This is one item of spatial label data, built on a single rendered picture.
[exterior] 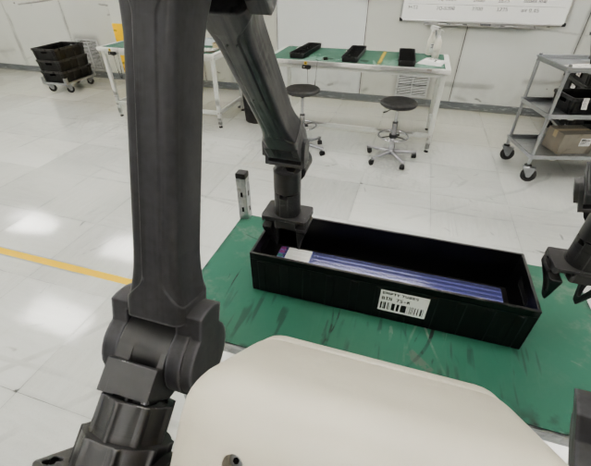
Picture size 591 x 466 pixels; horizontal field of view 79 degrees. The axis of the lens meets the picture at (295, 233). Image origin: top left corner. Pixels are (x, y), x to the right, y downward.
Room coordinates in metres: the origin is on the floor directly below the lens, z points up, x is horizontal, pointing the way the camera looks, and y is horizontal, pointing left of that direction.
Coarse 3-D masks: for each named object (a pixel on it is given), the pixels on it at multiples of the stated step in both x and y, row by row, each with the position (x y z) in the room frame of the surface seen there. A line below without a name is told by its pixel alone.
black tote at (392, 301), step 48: (288, 240) 0.75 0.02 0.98; (336, 240) 0.71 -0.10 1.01; (384, 240) 0.68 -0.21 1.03; (432, 240) 0.64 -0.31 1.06; (288, 288) 0.57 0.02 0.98; (336, 288) 0.54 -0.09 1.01; (384, 288) 0.51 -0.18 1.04; (432, 288) 0.49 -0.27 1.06; (528, 288) 0.50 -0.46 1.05; (480, 336) 0.45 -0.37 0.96
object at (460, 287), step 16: (288, 256) 0.66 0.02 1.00; (304, 256) 0.66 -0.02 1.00; (320, 256) 0.66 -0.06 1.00; (336, 256) 0.66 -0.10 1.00; (368, 272) 0.61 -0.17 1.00; (384, 272) 0.61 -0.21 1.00; (400, 272) 0.61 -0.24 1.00; (416, 272) 0.61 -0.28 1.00; (448, 288) 0.55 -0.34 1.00; (464, 288) 0.55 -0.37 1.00; (480, 288) 0.55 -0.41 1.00; (496, 288) 0.55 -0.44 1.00
